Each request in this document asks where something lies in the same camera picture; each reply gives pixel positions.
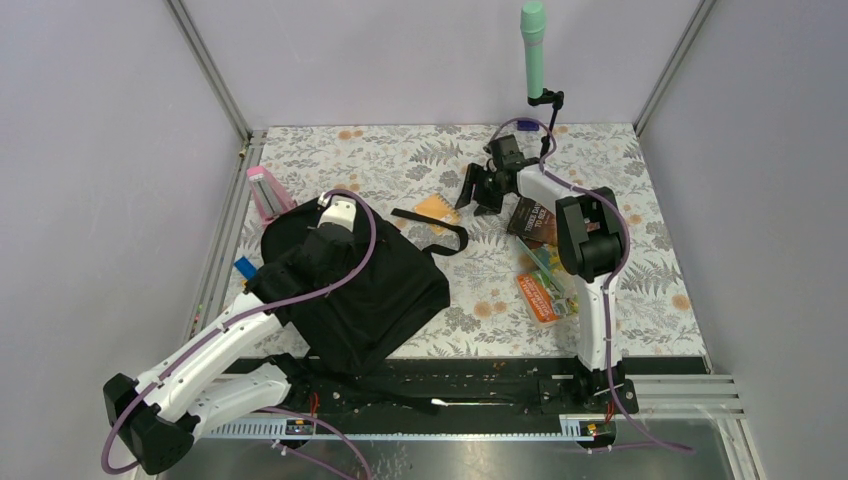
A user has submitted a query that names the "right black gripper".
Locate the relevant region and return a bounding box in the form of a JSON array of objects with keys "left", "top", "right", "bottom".
[{"left": 454, "top": 163, "right": 510, "bottom": 218}]

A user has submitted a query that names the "orange spiral notebook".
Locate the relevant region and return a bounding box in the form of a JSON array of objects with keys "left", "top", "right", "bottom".
[{"left": 413, "top": 193, "right": 461, "bottom": 226}]

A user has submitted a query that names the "black fabric student bag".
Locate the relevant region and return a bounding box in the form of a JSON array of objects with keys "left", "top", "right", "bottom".
[{"left": 245, "top": 199, "right": 468, "bottom": 375}]

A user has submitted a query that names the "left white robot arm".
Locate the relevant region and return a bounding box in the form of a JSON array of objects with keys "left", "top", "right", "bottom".
[{"left": 100, "top": 189, "right": 377, "bottom": 475}]

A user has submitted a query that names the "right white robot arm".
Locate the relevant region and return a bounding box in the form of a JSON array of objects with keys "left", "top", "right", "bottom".
[{"left": 455, "top": 135, "right": 629, "bottom": 372}]

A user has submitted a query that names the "dark cover book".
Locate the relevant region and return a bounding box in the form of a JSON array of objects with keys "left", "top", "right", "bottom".
[{"left": 507, "top": 198, "right": 558, "bottom": 246}]

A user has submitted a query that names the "small blue box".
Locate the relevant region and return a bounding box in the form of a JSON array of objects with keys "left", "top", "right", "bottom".
[{"left": 516, "top": 120, "right": 539, "bottom": 131}]

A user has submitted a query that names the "pink metronome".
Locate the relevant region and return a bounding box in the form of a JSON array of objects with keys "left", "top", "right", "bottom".
[{"left": 246, "top": 166, "right": 297, "bottom": 225}]

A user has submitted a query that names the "colourful toy block train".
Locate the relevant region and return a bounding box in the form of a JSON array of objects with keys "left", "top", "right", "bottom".
[{"left": 233, "top": 256, "right": 258, "bottom": 281}]

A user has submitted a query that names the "yellow green children book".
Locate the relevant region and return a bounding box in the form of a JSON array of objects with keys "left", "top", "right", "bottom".
[{"left": 516, "top": 238, "right": 576, "bottom": 297}]

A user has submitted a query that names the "black microphone tripod stand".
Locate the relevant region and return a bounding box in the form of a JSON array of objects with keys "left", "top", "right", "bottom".
[{"left": 527, "top": 88, "right": 564, "bottom": 157}]

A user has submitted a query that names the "floral table mat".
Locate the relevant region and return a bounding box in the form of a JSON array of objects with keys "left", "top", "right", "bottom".
[{"left": 260, "top": 123, "right": 706, "bottom": 358}]

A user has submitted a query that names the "orange cover booklet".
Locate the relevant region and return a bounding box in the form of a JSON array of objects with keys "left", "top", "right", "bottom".
[{"left": 516, "top": 270, "right": 579, "bottom": 326}]

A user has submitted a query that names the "green microphone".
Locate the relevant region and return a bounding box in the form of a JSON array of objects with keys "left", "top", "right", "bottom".
[{"left": 520, "top": 1, "right": 547, "bottom": 103}]

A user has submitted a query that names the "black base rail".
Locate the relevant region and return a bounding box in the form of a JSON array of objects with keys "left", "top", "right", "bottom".
[{"left": 264, "top": 356, "right": 641, "bottom": 429}]

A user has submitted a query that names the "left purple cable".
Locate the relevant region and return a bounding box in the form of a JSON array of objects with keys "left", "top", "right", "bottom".
[{"left": 100, "top": 190, "right": 379, "bottom": 476}]

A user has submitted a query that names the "white slotted cable duct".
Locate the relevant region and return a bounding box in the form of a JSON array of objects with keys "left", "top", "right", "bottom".
[{"left": 201, "top": 413, "right": 614, "bottom": 441}]

